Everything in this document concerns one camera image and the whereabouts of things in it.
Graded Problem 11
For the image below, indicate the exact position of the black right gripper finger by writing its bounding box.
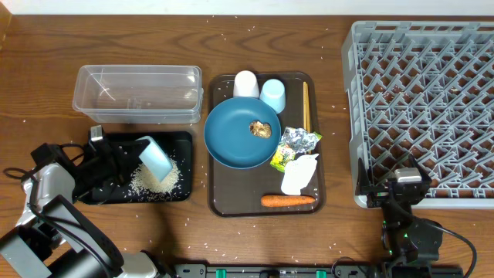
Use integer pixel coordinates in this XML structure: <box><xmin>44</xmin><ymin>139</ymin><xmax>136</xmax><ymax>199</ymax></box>
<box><xmin>355</xmin><ymin>158</ymin><xmax>371</xmax><ymax>196</ymax></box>
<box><xmin>408</xmin><ymin>154</ymin><xmax>431</xmax><ymax>185</ymax></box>

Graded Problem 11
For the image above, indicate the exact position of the light blue bowl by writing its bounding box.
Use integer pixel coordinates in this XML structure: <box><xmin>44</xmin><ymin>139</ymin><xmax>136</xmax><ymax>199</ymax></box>
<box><xmin>139</xmin><ymin>136</ymin><xmax>173</xmax><ymax>182</ymax></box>

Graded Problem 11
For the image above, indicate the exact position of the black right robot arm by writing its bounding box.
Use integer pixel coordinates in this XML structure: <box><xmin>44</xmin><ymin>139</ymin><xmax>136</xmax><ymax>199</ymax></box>
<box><xmin>356</xmin><ymin>156</ymin><xmax>442</xmax><ymax>277</ymax></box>

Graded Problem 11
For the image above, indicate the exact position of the grey dishwasher rack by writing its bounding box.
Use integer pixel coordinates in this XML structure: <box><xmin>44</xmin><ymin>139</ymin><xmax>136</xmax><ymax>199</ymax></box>
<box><xmin>341</xmin><ymin>21</ymin><xmax>493</xmax><ymax>209</ymax></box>

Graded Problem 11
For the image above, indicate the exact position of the black plastic tray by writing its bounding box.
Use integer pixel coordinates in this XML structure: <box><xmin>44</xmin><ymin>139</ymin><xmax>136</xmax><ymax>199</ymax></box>
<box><xmin>80</xmin><ymin>131</ymin><xmax>193</xmax><ymax>205</ymax></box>

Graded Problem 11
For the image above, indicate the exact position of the pile of rice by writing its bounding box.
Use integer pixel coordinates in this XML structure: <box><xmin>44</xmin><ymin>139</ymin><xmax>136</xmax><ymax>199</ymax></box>
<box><xmin>130</xmin><ymin>159</ymin><xmax>182</xmax><ymax>201</ymax></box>

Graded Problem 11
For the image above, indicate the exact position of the clear plastic bin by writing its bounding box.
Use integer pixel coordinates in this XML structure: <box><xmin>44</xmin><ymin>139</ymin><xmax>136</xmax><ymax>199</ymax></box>
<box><xmin>73</xmin><ymin>65</ymin><xmax>204</xmax><ymax>124</ymax></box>

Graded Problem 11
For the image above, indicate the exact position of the crumpled white paper napkin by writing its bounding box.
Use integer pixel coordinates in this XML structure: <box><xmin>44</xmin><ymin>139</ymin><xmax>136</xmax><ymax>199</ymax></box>
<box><xmin>281</xmin><ymin>154</ymin><xmax>319</xmax><ymax>195</ymax></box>

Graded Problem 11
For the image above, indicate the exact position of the dark brown serving tray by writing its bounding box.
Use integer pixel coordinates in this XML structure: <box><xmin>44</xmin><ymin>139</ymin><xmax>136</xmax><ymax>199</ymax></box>
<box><xmin>208</xmin><ymin>72</ymin><xmax>326</xmax><ymax>218</ymax></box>

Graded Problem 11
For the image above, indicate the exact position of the crumpled foil snack wrapper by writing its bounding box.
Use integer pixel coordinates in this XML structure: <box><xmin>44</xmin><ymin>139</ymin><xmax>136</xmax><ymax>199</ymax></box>
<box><xmin>270</xmin><ymin>127</ymin><xmax>322</xmax><ymax>172</ymax></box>

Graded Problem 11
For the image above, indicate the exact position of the orange carrot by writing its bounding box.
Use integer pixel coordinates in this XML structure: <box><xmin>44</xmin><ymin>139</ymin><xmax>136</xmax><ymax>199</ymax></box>
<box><xmin>261</xmin><ymin>195</ymin><xmax>316</xmax><ymax>208</ymax></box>

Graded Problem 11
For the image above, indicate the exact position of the dark blue plate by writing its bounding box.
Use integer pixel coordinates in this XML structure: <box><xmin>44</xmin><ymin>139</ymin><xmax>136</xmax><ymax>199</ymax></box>
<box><xmin>204</xmin><ymin>97</ymin><xmax>281</xmax><ymax>169</ymax></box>

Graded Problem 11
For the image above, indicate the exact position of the right wooden chopstick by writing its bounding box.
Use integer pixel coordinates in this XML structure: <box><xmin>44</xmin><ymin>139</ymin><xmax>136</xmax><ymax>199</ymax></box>
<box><xmin>307</xmin><ymin>83</ymin><xmax>311</xmax><ymax>133</ymax></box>

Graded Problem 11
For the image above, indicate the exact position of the wooden chopstick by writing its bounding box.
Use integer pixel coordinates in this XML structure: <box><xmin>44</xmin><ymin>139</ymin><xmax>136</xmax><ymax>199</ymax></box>
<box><xmin>307</xmin><ymin>83</ymin><xmax>311</xmax><ymax>133</ymax></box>
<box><xmin>303</xmin><ymin>81</ymin><xmax>308</xmax><ymax>131</ymax></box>

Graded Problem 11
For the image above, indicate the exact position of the left wooden chopstick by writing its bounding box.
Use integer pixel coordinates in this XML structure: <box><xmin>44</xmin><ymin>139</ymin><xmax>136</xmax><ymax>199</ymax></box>
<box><xmin>303</xmin><ymin>81</ymin><xmax>308</xmax><ymax>131</ymax></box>

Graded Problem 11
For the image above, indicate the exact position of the brown food scrap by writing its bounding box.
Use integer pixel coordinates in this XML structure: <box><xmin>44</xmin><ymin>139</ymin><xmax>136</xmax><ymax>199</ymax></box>
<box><xmin>249</xmin><ymin>120</ymin><xmax>272</xmax><ymax>138</ymax></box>

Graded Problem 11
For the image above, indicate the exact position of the light blue plastic cup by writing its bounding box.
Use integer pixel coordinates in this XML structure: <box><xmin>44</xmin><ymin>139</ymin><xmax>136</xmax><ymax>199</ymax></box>
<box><xmin>259</xmin><ymin>79</ymin><xmax>286</xmax><ymax>114</ymax></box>

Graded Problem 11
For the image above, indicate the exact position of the white plastic cup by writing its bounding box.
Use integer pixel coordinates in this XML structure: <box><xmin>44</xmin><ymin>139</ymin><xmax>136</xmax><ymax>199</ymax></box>
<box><xmin>233</xmin><ymin>70</ymin><xmax>260</xmax><ymax>98</ymax></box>

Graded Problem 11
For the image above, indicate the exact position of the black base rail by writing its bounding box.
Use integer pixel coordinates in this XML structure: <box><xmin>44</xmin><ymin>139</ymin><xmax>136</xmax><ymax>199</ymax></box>
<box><xmin>169</xmin><ymin>263</ymin><xmax>464</xmax><ymax>278</ymax></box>

